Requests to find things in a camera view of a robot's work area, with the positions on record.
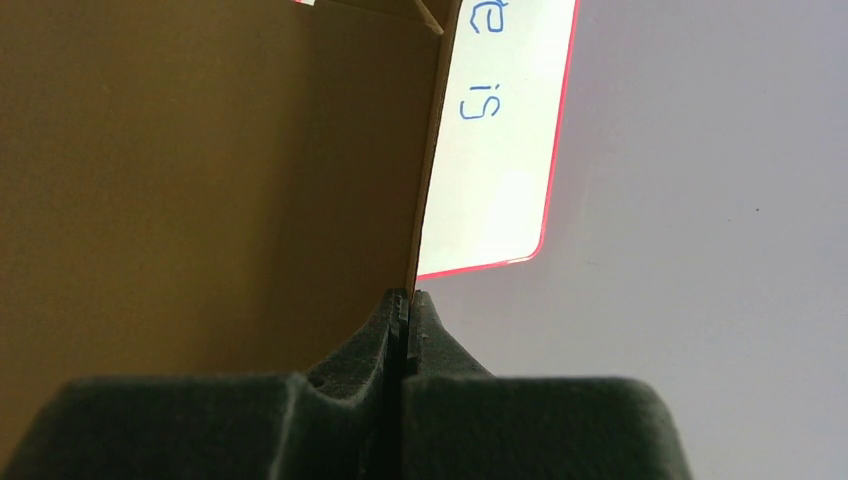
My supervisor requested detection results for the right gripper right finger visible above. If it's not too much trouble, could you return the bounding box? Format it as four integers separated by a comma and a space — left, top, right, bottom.
400, 291, 691, 479

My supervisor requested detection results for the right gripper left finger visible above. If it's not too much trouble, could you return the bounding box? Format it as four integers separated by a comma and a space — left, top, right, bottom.
2, 289, 409, 479

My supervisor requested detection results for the brown cardboard box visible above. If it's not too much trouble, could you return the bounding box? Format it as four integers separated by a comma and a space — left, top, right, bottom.
1, 1, 459, 459

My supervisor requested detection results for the pink-framed whiteboard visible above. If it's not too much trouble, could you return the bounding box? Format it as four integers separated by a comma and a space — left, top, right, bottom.
280, 1, 579, 287

